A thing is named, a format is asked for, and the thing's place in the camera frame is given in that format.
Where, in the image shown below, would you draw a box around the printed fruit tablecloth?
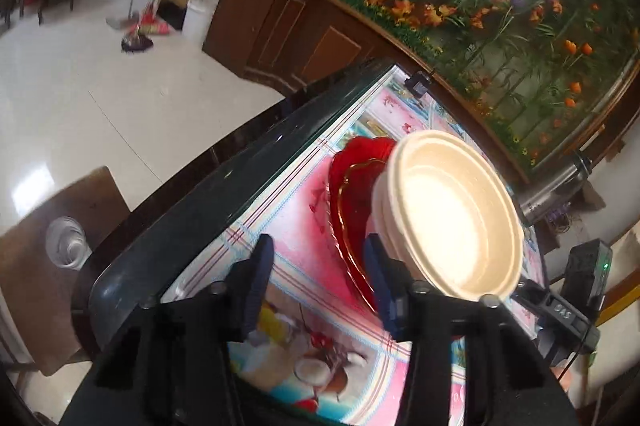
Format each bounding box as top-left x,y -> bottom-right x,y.
165,66 -> 551,426

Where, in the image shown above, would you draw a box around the small black device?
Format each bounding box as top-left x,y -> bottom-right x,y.
404,70 -> 435,97

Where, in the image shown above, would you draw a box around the red glass plate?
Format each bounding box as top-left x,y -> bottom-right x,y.
328,136 -> 398,257
336,158 -> 388,314

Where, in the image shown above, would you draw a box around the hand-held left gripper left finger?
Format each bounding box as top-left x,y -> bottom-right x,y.
92,233 -> 275,426

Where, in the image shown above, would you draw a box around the white plastic bucket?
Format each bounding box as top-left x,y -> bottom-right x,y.
182,0 -> 221,49

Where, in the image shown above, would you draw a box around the glass panel with artificial flowers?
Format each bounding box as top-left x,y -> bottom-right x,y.
325,0 -> 640,177

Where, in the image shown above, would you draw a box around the brown wooden cabinet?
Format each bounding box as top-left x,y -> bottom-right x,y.
202,0 -> 396,96

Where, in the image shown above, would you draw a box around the brown wooden stool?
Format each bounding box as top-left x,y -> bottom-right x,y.
0,166 -> 132,377

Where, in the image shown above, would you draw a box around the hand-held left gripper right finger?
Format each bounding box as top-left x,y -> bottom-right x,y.
362,233 -> 573,426

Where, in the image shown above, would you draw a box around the beige plastic bowl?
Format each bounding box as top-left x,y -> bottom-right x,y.
387,130 -> 525,299

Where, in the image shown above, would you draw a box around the stainless steel thermos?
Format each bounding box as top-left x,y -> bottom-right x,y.
515,151 -> 593,227

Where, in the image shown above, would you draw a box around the tangled cables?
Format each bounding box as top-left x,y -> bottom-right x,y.
547,203 -> 583,234

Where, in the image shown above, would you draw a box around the large white bowl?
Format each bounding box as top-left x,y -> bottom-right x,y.
377,141 -> 451,287

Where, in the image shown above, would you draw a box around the stack of clear plastic cups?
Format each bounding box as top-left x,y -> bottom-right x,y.
45,216 -> 93,269

